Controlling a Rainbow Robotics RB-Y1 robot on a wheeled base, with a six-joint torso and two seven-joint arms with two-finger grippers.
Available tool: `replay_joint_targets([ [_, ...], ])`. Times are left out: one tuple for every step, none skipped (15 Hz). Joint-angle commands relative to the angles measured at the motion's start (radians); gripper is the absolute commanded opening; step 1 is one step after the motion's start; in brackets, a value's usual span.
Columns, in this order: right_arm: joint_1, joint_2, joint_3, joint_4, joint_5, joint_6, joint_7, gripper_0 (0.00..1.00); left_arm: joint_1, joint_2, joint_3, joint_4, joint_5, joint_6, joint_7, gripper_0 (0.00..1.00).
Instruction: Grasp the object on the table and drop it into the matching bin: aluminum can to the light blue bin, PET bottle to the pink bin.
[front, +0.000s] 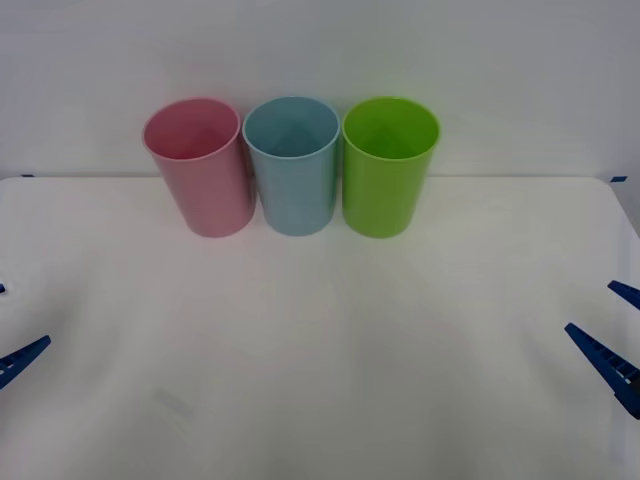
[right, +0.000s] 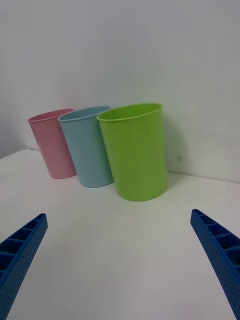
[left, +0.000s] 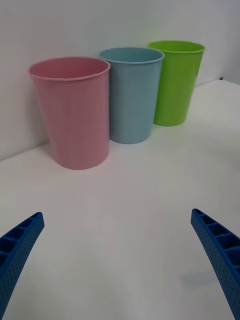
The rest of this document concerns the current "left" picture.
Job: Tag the pale blue plastic waste bin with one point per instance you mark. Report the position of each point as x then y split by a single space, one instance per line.
132 100

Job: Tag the pink plastic waste bin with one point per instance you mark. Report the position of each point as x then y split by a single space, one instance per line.
75 120

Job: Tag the green plastic waste bin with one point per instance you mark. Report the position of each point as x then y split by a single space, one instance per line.
175 87

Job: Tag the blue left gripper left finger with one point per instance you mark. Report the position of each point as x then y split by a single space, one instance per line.
17 252

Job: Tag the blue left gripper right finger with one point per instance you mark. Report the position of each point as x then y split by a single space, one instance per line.
222 252

